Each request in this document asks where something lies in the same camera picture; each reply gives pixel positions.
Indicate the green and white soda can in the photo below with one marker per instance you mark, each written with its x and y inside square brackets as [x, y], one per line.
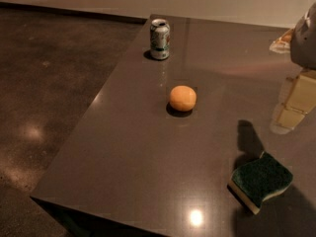
[159, 39]

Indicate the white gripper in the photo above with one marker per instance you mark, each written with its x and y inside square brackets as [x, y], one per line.
[304, 39]

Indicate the green and yellow sponge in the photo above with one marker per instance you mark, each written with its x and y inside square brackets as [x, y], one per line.
[259, 180]

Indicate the white and orange snack bag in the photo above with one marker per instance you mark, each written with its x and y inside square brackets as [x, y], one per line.
[282, 44]

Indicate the orange fruit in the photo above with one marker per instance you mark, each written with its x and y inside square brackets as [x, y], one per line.
[182, 98]

